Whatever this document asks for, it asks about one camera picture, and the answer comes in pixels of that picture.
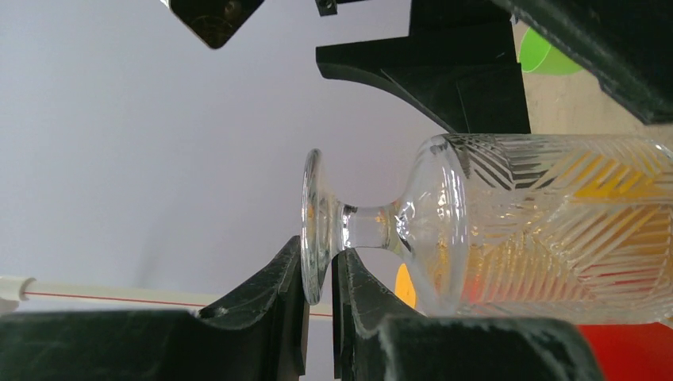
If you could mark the white pvc pipe frame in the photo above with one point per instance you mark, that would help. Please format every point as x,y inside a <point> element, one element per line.
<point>23,289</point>

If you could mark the red plastic goblet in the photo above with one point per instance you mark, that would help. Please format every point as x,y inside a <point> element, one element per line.
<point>632,352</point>

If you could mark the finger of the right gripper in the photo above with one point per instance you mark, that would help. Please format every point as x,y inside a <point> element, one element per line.
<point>625,45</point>
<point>458,66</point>

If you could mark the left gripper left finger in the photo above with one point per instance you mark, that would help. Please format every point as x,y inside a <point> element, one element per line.
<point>258,331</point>

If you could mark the green plastic cup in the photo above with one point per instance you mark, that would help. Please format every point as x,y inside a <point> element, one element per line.
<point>538,56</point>

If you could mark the yellow plastic goblet front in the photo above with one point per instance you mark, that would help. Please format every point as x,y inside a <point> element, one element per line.
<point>403,287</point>

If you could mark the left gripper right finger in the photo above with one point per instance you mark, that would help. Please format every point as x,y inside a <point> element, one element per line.
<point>376,336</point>

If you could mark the clear glass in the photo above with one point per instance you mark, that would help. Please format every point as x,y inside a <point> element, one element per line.
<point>573,227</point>

